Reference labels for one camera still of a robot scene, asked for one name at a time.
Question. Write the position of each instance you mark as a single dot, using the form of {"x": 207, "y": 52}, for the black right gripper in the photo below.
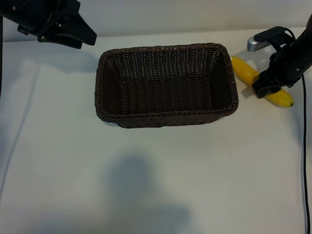
{"x": 287, "y": 65}

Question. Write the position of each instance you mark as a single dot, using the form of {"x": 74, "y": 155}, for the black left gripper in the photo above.
{"x": 36, "y": 14}

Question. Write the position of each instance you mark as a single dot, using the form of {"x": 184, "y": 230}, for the yellow banana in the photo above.
{"x": 243, "y": 69}

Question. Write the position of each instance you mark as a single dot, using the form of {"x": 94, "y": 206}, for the dark brown woven basket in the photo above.
{"x": 165, "y": 92}

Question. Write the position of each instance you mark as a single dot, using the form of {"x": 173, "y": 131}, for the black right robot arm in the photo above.
{"x": 308, "y": 26}

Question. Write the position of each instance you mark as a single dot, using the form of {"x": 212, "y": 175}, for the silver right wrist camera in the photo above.
{"x": 258, "y": 42}

